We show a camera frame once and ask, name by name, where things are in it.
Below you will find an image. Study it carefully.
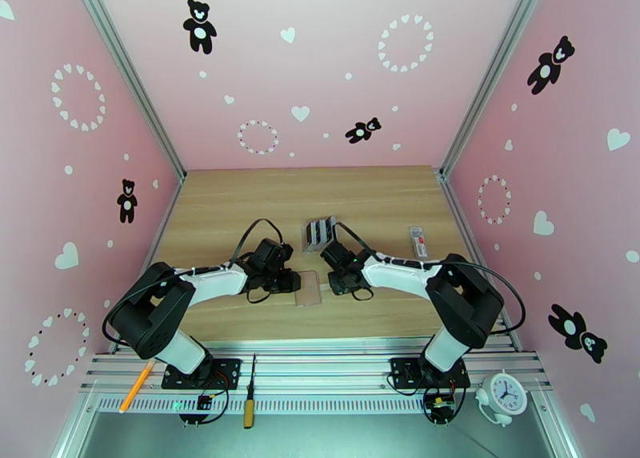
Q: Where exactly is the clear acrylic card stand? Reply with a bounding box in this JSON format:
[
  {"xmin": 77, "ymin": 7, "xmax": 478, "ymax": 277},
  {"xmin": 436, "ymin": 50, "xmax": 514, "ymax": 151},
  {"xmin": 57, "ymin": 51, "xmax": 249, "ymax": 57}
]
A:
[{"xmin": 301, "ymin": 215, "xmax": 337, "ymax": 254}]

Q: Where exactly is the black yellow power connector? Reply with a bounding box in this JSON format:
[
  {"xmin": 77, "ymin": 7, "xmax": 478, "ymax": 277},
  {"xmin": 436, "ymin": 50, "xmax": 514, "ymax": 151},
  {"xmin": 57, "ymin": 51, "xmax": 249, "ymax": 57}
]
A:
[{"xmin": 425, "ymin": 393, "xmax": 457, "ymax": 425}]

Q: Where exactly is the orange pencil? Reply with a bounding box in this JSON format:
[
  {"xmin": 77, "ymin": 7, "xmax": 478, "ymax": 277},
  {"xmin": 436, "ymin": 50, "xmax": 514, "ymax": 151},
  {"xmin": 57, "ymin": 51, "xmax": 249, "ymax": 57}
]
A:
[{"xmin": 118, "ymin": 360, "xmax": 156, "ymax": 414}]

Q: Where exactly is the white alarm clock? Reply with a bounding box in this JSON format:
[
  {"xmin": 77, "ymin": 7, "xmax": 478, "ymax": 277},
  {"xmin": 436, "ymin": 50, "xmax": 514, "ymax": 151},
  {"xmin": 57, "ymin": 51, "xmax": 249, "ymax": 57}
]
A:
[{"xmin": 474, "ymin": 371, "xmax": 529, "ymax": 427}]

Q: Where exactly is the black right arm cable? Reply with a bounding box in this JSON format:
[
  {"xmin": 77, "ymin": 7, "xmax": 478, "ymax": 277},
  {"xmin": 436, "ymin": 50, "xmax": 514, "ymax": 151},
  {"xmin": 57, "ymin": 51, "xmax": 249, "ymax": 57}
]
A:
[{"xmin": 332, "ymin": 221, "xmax": 527, "ymax": 345}]

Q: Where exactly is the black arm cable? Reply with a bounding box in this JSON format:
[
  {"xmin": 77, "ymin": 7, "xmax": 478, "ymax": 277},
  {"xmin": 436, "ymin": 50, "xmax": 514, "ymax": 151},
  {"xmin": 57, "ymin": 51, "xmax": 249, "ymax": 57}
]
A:
[
  {"xmin": 332, "ymin": 221, "xmax": 527, "ymax": 345},
  {"xmin": 101, "ymin": 217, "xmax": 285, "ymax": 348}
]

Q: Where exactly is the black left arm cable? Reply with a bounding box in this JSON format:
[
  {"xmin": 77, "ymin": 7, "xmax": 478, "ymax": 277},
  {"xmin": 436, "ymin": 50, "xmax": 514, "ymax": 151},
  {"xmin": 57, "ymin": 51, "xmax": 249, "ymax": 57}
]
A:
[{"xmin": 101, "ymin": 217, "xmax": 285, "ymax": 348}]

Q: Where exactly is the aluminium front rail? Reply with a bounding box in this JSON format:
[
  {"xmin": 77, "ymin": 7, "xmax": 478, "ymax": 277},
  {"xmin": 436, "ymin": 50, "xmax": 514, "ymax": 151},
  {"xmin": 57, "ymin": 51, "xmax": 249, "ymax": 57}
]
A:
[{"xmin": 79, "ymin": 339, "xmax": 554, "ymax": 415}]

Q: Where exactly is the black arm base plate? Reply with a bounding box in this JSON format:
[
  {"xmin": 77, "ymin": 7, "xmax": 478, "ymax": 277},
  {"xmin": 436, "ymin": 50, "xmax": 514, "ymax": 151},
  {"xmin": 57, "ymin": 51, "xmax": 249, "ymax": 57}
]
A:
[
  {"xmin": 390, "ymin": 356, "xmax": 471, "ymax": 392},
  {"xmin": 161, "ymin": 357, "xmax": 242, "ymax": 392}
]

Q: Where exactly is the aluminium table side rail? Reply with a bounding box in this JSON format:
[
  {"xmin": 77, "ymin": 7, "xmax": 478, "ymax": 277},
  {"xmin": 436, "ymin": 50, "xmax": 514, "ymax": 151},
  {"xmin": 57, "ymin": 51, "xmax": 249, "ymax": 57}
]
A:
[
  {"xmin": 439, "ymin": 171, "xmax": 521, "ymax": 352},
  {"xmin": 107, "ymin": 171, "xmax": 187, "ymax": 355}
]

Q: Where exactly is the yellow handled screwdriver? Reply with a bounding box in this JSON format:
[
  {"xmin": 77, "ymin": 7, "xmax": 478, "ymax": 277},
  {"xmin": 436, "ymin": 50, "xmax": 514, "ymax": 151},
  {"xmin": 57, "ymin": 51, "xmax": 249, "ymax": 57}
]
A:
[{"xmin": 243, "ymin": 353, "xmax": 258, "ymax": 430}]

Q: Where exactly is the aluminium frame post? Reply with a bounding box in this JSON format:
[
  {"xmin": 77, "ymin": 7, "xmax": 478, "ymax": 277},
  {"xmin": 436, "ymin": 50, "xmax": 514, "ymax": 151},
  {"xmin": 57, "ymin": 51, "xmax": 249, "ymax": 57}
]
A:
[
  {"xmin": 439, "ymin": 0, "xmax": 561, "ymax": 178},
  {"xmin": 67, "ymin": 0, "xmax": 187, "ymax": 183}
]

